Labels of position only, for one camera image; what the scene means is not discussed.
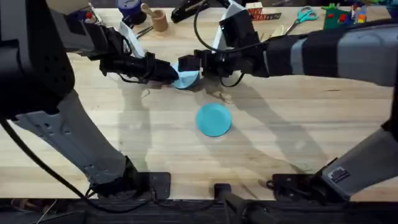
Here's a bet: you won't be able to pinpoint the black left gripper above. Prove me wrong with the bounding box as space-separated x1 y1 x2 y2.
81 24 180 85

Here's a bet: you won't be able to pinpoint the light blue plate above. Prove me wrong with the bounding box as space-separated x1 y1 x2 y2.
170 63 201 91

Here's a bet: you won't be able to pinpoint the metal tweezers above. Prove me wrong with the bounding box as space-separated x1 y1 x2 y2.
135 25 155 39

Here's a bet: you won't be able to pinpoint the left wrist upright plate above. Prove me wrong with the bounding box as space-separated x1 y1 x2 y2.
117 19 146 59

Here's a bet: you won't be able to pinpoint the wrist upright plate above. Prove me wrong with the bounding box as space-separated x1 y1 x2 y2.
212 0 247 52
117 19 146 59

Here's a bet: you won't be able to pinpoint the brown cardboard cup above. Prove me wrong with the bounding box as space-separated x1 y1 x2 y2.
150 9 170 33

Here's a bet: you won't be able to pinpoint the black tool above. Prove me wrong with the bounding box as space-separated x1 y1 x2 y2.
170 0 215 24

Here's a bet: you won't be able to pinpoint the right wrist upright plate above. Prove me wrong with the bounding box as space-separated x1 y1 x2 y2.
212 0 247 52

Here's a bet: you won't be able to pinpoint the teal plate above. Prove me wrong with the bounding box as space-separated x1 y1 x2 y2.
195 103 233 138

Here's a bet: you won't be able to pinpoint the wooden spoon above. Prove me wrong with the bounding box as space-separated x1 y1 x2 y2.
140 2 157 18

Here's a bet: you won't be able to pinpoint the red and black box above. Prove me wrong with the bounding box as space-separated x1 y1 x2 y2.
245 2 283 22

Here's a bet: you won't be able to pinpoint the pale wooden spatula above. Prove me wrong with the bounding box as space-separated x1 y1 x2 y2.
269 24 285 39

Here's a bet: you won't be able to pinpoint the blue and red hand tool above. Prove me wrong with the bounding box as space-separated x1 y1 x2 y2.
73 2 104 26

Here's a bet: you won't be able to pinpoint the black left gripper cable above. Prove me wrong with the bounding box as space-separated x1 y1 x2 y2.
118 73 149 85

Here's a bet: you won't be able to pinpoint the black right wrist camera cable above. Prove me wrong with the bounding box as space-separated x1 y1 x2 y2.
193 2 266 54

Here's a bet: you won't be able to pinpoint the black right gripper cable loop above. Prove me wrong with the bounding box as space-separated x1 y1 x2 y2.
218 72 246 88

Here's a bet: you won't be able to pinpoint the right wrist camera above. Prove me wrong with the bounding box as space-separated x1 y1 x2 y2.
218 10 261 50

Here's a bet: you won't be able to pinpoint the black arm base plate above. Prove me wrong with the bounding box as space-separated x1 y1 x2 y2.
136 172 172 200
266 173 315 202

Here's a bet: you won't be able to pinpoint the teal handled scissors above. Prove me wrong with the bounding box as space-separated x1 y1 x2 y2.
284 6 320 35

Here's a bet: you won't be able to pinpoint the black camera stand post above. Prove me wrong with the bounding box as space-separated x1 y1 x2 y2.
213 182 280 224

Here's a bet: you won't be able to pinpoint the black rail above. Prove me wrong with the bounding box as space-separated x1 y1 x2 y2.
0 197 398 224

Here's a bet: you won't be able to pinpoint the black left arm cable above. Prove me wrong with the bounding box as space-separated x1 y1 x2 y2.
0 119 153 215

